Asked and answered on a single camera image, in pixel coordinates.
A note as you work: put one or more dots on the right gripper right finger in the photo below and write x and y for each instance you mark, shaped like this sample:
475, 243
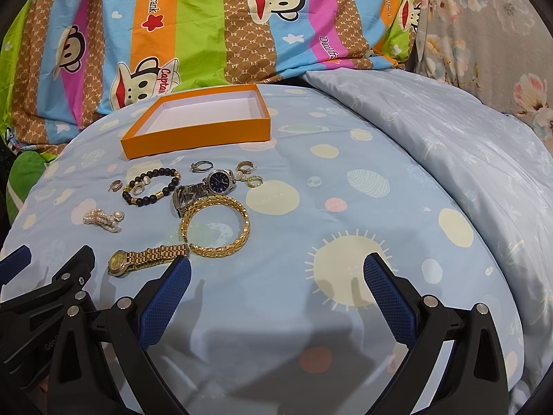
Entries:
474, 380

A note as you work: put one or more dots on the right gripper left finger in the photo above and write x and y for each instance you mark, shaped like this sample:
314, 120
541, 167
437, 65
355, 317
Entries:
81, 380

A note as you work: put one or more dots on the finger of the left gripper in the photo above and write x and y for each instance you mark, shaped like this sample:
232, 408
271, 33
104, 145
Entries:
71, 267
14, 263

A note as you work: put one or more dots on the gold wristwatch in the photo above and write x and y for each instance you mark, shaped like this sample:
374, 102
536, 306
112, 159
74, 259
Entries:
124, 262

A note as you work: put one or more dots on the silver blue-dial wristwatch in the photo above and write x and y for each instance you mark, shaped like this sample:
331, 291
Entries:
219, 182

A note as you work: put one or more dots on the gold pearl earring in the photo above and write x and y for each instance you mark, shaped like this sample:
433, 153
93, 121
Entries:
251, 181

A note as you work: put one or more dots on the gold hoop earring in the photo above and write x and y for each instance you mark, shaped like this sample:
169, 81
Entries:
246, 167

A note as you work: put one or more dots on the orange jewelry box tray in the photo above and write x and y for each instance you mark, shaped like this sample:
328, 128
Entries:
232, 114

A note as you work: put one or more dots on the green plush cushion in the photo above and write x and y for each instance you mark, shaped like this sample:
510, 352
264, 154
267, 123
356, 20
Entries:
24, 173

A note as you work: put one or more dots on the light blue planet bedsheet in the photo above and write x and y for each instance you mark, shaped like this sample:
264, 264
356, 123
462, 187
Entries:
287, 325

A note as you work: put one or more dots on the pale blue duvet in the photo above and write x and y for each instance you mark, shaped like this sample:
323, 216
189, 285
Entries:
497, 171

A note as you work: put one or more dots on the colourful monkey cartoon quilt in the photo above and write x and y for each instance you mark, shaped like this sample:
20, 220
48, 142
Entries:
66, 63

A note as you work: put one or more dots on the grey floral pillow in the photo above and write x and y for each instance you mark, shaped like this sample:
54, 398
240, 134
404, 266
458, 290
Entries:
497, 50

